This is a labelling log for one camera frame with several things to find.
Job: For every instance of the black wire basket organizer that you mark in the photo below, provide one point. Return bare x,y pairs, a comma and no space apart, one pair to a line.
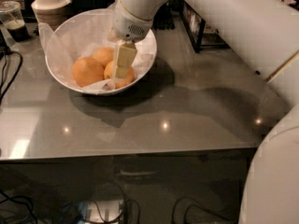
202,35

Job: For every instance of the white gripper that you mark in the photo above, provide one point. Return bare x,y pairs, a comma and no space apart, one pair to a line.
130,24

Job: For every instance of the dark cup holder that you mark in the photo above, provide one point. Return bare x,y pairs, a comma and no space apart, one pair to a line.
163,19

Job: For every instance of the white paper bowl liner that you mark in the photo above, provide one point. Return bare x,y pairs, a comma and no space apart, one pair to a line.
78,34

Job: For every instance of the white bowl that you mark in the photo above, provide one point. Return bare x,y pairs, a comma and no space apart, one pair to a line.
146,56

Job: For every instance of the orange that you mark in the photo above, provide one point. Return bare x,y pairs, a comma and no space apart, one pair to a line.
87,71
104,55
119,84

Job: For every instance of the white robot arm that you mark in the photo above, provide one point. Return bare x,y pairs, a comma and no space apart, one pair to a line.
265,35

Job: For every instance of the plastic cup with dark drink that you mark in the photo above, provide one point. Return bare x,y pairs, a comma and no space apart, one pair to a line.
11,17

